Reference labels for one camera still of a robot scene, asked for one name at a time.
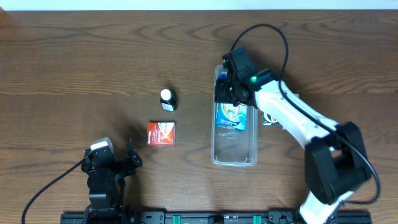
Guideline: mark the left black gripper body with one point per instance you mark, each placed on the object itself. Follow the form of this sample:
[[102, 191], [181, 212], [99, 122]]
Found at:
[[125, 169]]

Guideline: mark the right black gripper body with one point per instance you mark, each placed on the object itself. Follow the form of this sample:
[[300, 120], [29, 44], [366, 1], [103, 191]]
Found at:
[[224, 92]]

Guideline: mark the blue cardboard box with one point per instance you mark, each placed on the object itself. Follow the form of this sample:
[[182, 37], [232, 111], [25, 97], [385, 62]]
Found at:
[[231, 117]]

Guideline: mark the red medicine box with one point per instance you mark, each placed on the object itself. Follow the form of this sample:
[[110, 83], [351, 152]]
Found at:
[[161, 133]]

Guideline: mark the green round-logo box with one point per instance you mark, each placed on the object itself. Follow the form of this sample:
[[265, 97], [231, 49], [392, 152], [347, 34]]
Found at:
[[268, 120]]

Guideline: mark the dark bottle white cap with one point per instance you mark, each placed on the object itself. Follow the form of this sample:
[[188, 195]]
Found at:
[[168, 100]]

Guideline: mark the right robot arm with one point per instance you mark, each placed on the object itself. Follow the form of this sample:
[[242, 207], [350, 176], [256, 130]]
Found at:
[[336, 164]]

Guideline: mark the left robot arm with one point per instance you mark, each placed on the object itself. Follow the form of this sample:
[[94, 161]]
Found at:
[[106, 180]]

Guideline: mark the clear plastic container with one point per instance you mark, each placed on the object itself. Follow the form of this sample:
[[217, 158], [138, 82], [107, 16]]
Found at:
[[230, 147]]

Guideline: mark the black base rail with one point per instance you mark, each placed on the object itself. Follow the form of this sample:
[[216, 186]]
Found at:
[[186, 217]]

